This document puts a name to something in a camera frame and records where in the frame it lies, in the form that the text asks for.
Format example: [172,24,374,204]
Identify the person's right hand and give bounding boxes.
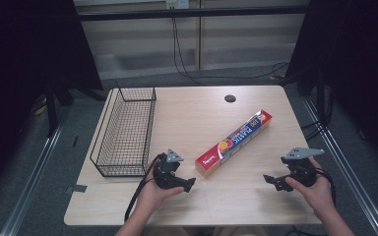
[284,156,338,220]

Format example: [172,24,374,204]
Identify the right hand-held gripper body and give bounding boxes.
[281,147,326,188]

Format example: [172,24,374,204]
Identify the white wall power outlet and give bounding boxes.
[165,0,190,10]

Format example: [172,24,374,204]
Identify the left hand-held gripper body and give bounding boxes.
[153,147,185,191]

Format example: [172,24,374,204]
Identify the black wire basket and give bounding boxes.
[90,85,158,178]

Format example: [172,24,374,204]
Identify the grey tape strip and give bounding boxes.
[64,184,89,195]

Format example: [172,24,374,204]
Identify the black wall cables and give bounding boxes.
[171,8,290,88]

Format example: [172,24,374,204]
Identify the black horizontal metal bar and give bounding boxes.
[77,5,310,23]

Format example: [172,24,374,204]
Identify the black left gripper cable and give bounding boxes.
[123,152,162,223]

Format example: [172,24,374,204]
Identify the black floor cables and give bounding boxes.
[299,70,336,143]

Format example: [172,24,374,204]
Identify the metal floor rail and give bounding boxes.
[0,122,65,236]
[301,96,378,236]

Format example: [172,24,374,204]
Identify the black curtain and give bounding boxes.
[283,0,378,171]
[0,0,104,198]

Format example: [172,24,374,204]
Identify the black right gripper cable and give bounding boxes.
[314,166,338,206]

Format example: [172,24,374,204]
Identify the person's left hand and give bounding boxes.
[134,170,185,214]

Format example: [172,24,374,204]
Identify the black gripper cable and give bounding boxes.
[314,166,338,206]
[123,152,162,223]

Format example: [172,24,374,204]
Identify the red blue plastic wrap box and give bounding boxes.
[194,109,274,179]

